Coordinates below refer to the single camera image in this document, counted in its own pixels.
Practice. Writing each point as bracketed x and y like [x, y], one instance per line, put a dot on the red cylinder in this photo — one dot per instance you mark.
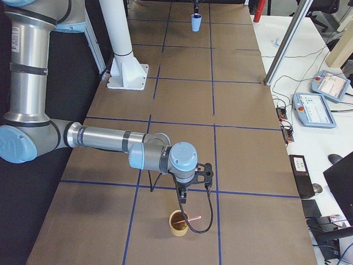
[259, 10]

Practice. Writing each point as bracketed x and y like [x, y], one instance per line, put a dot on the blue ribbed cup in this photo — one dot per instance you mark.
[196, 20]

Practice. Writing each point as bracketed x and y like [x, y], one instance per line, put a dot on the far teach pendant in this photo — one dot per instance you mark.
[332, 86]

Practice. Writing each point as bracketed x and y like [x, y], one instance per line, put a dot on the pink chopstick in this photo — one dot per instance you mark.
[189, 220]

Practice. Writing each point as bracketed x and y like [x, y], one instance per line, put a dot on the yellow wooden cup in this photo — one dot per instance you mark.
[177, 224]

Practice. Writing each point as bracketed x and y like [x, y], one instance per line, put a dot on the near teach pendant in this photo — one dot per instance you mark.
[312, 110]

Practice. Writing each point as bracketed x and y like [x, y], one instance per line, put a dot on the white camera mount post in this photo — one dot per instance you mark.
[126, 72]

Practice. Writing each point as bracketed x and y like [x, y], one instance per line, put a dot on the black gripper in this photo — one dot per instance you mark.
[182, 188]

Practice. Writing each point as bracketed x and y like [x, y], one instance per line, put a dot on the black power box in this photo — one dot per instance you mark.
[301, 176]

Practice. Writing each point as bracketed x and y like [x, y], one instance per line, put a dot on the aluminium frame post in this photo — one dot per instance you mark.
[296, 21]

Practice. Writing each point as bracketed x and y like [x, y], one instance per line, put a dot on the teach pendant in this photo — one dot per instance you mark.
[312, 110]
[332, 86]

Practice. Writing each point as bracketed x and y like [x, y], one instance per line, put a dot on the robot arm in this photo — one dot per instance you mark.
[29, 133]

